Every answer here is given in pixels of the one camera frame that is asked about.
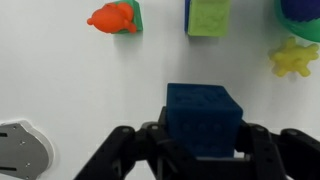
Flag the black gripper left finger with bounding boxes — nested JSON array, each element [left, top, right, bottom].
[[74, 106, 198, 180]]

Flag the lime green foam block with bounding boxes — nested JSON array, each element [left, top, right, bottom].
[[187, 0, 232, 38]]

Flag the grey metal mounting plate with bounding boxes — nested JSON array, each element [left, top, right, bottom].
[[0, 120, 55, 180]]

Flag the yellow star-shaped toy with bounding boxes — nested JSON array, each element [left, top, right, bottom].
[[268, 36, 320, 78]]

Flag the dark blue foam block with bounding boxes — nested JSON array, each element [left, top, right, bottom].
[[166, 82, 244, 159]]

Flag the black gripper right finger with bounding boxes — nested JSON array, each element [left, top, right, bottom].
[[234, 119, 320, 180]]

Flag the orange toy figure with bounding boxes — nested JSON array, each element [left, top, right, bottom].
[[86, 2, 138, 35]]

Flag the green bowl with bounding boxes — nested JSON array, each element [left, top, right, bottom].
[[273, 0, 320, 43]]

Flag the dark blue ball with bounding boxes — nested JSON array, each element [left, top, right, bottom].
[[280, 0, 320, 23]]

